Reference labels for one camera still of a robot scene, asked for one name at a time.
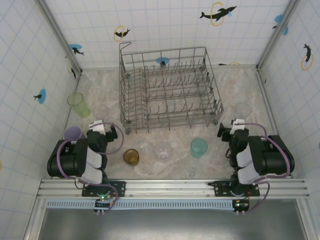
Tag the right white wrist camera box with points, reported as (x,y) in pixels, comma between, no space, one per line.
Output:
(238,124)

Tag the tall green plastic cup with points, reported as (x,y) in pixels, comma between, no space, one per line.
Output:
(80,107)

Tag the aluminium mounting rail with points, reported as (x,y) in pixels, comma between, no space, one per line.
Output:
(170,187)

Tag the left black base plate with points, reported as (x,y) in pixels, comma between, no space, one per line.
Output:
(120,188)

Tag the flat black yellow sticker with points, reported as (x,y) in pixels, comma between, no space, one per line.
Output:
(222,64)

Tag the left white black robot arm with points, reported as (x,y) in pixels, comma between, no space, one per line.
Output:
(65,160)

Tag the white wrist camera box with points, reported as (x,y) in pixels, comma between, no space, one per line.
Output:
(98,127)
(238,124)

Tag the blue circle shark sticker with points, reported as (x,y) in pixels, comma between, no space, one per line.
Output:
(75,48)

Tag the light blue whale sticker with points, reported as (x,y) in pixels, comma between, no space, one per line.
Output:
(279,18)

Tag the aluminium side rail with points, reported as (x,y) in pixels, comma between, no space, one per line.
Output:
(75,87)
(268,100)

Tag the amber plastic cup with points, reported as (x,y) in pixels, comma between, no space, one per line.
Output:
(131,157)

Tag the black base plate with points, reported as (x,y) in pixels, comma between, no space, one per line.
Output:
(120,188)
(220,188)

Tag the left aluminium corner post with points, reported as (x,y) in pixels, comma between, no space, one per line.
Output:
(60,37)

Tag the wide round clear cup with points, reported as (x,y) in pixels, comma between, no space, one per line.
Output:
(163,151)

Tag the right aluminium side rail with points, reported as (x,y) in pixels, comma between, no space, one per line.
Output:
(268,100)

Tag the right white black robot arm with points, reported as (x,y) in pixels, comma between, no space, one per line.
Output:
(272,157)

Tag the purple plastic cup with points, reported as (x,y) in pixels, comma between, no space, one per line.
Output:
(72,132)

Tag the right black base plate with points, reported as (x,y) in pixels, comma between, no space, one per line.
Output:
(220,188)

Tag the right controller circuit board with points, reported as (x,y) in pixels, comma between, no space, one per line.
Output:
(240,205)

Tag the left aluminium side rail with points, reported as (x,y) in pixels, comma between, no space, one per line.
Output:
(75,87)

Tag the left controller circuit board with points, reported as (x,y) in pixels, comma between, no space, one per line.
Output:
(103,200)

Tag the aluminium corner post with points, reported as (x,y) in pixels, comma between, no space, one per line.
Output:
(60,37)
(269,48)

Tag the controller circuit board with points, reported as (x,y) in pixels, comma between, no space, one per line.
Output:
(240,205)
(103,200)

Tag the right aluminium corner post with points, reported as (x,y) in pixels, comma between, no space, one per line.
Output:
(269,48)

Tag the grey metal sheet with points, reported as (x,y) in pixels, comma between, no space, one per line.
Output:
(162,225)

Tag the blue circle fish sticker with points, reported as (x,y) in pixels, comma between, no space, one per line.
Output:
(42,96)

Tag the blue circle black animal sticker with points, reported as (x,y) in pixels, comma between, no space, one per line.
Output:
(162,60)

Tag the clear plastic cup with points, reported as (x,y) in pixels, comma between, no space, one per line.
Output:
(243,109)
(100,112)

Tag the teal plastic cup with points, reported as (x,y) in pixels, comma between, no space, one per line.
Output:
(199,148)

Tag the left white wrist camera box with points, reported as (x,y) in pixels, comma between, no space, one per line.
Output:
(98,127)

